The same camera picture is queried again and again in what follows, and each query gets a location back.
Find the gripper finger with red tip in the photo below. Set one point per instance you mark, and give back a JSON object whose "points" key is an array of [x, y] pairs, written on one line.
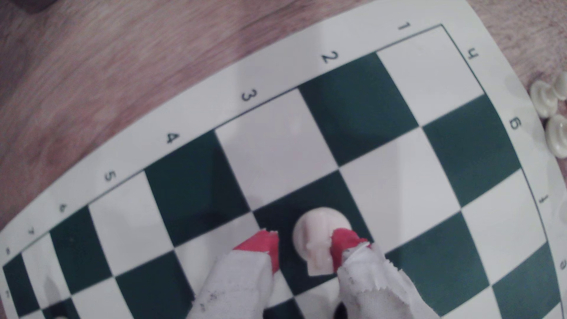
{"points": [[376, 292], [239, 288]]}

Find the tall slim white chess piece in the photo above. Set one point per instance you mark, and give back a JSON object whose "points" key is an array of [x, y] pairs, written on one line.
{"points": [[316, 230]]}

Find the green and white chess board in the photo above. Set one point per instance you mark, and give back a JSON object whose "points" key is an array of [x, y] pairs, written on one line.
{"points": [[283, 141]]}

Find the white chess pawn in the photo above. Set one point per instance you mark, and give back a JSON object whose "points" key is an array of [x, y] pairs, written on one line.
{"points": [[557, 136], [543, 96]]}

